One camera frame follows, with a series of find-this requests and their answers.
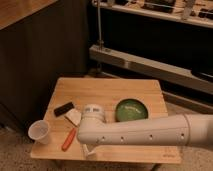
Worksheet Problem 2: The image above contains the wooden folding table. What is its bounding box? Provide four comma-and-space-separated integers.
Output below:
30, 78, 181, 164

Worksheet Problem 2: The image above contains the black rectangular block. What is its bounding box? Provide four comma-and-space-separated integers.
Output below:
54, 102, 74, 117

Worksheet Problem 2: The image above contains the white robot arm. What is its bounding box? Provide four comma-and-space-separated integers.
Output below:
77, 104, 213, 148

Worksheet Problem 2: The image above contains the green bowl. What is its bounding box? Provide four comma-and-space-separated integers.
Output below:
115, 99, 148, 122

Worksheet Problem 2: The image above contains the translucent plastic cup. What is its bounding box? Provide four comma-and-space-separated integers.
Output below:
28, 120, 51, 144

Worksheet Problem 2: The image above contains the white plastic bottle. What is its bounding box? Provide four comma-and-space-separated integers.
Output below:
82, 144, 95, 158

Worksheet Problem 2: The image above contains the dark wooden cabinet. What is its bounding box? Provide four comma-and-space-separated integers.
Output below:
0, 0, 88, 132

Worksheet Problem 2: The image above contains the metal shelf rack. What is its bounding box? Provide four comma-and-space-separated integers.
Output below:
89, 0, 213, 113

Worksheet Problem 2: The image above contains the white square sponge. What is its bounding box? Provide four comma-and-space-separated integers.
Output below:
65, 109, 82, 126

